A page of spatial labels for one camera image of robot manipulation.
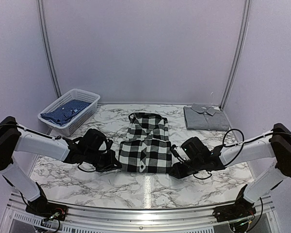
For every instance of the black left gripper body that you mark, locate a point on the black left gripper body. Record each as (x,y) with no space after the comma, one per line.
(102,163)

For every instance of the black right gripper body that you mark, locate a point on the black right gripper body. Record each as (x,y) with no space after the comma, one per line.
(195,166)

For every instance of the folded grey shirt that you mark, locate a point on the folded grey shirt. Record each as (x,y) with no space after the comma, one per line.
(203,117)

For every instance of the aluminium front frame rail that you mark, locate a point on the aluminium front frame rail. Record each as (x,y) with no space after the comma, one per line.
(86,219)

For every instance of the blue shirt in basket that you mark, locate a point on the blue shirt in basket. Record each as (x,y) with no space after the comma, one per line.
(63,114)

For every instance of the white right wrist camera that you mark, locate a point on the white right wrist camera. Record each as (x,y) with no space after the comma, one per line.
(175,153)

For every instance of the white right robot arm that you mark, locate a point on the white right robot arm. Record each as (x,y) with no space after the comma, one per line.
(275,144)

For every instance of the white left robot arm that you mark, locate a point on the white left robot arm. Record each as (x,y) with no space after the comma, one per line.
(15,137)

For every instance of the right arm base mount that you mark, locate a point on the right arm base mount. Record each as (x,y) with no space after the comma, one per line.
(232,211)

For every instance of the black white plaid shirt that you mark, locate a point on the black white plaid shirt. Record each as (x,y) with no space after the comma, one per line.
(146,148)

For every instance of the aluminium corner post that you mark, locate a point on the aluminium corner post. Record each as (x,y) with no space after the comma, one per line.
(238,52)
(47,48)

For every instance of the white plastic basket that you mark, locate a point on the white plastic basket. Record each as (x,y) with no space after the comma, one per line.
(79,119)

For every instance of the right aluminium corner post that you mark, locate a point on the right aluminium corner post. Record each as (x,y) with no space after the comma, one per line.
(238,52)

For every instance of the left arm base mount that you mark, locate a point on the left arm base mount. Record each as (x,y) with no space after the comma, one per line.
(47,209)

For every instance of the left aluminium corner post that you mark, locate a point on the left aluminium corner post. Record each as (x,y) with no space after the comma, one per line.
(47,48)

